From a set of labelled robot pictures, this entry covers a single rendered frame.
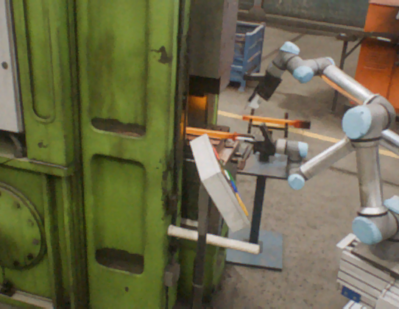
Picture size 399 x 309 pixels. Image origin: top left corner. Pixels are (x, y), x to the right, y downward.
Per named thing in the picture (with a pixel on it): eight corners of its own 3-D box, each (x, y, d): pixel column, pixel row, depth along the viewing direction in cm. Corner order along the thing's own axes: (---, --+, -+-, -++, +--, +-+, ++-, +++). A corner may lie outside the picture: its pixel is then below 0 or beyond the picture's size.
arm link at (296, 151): (305, 162, 251) (307, 146, 248) (283, 158, 254) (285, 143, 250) (307, 155, 258) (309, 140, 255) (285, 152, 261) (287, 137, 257)
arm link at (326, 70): (413, 108, 195) (327, 49, 225) (394, 112, 189) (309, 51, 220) (400, 132, 202) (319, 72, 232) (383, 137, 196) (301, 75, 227)
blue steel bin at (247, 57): (261, 75, 699) (267, 22, 668) (244, 92, 632) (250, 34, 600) (181, 61, 736) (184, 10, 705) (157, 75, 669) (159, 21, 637)
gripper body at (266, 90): (266, 103, 230) (281, 82, 224) (250, 92, 230) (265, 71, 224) (269, 98, 236) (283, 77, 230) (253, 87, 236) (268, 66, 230)
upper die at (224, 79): (229, 82, 258) (230, 65, 254) (219, 95, 241) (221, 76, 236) (152, 71, 268) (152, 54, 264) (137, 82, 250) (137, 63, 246)
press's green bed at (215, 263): (226, 266, 324) (232, 204, 304) (210, 306, 292) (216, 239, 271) (146, 247, 337) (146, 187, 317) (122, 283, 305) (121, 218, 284)
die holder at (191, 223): (233, 204, 304) (240, 137, 285) (217, 240, 271) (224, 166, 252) (146, 186, 317) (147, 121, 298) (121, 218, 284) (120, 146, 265)
